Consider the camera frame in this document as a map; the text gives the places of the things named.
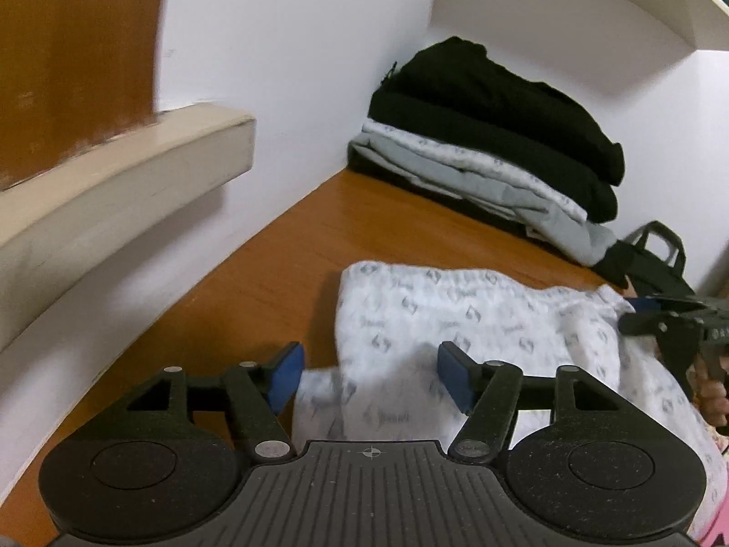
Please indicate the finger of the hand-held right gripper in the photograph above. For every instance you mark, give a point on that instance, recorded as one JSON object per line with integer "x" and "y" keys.
{"x": 666, "y": 342}
{"x": 666, "y": 302}

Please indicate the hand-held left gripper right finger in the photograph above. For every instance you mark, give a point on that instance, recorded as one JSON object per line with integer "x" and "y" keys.
{"x": 455, "y": 373}

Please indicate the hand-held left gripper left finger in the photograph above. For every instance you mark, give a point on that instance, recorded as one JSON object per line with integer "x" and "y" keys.
{"x": 285, "y": 373}

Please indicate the white patterned pants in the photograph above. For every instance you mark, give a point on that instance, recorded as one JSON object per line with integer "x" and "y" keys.
{"x": 484, "y": 307}

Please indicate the person's right hand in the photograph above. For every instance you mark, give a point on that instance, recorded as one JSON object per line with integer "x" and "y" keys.
{"x": 713, "y": 396}

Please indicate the pink clothing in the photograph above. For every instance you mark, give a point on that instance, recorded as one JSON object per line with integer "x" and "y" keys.
{"x": 715, "y": 533}

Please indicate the grey folded garment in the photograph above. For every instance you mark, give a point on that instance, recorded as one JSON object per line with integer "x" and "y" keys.
{"x": 472, "y": 182}

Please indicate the black folded garment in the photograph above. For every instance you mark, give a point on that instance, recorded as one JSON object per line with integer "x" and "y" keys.
{"x": 484, "y": 148}
{"x": 484, "y": 91}

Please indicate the beige windowsill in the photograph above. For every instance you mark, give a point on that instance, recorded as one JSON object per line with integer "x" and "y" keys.
{"x": 114, "y": 171}

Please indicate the white shelf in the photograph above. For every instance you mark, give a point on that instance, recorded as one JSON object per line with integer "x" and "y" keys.
{"x": 569, "y": 5}

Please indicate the wooden window frame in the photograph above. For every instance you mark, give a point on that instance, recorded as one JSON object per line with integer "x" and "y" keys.
{"x": 74, "y": 57}

